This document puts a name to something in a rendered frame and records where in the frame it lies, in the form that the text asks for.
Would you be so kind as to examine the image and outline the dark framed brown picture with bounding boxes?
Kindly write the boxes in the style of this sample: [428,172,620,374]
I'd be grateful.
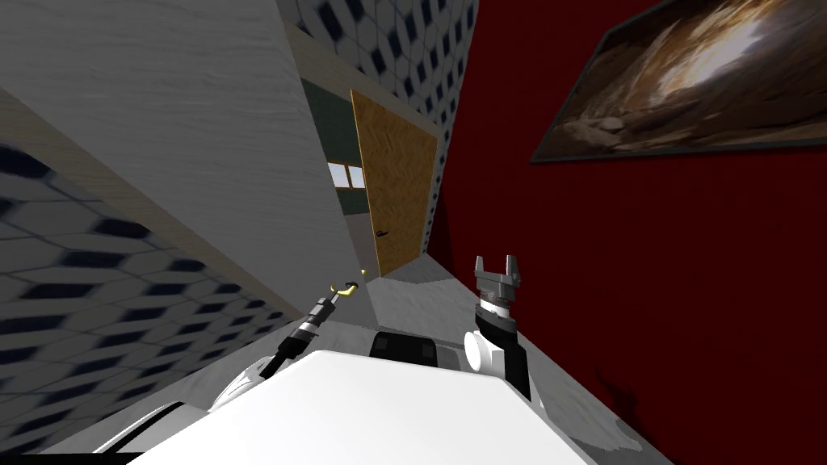
[529,0,827,165]

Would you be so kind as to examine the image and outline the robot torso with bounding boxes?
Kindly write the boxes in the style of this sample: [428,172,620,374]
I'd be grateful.
[127,330,597,465]

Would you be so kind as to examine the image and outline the brown wooden door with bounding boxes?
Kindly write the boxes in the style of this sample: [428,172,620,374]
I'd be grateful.
[350,88,441,279]

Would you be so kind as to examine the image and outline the yellow curved door handle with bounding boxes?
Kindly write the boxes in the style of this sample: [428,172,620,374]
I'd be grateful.
[329,269,368,300]

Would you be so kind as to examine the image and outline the pale grey door leaf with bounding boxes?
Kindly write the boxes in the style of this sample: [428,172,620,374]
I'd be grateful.
[0,0,381,327]

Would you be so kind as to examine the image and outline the bright window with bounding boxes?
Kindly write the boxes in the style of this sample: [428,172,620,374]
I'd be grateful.
[326,161,367,191]

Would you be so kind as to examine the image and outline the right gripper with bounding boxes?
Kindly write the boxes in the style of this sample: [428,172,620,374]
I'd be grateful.
[474,254,522,304]

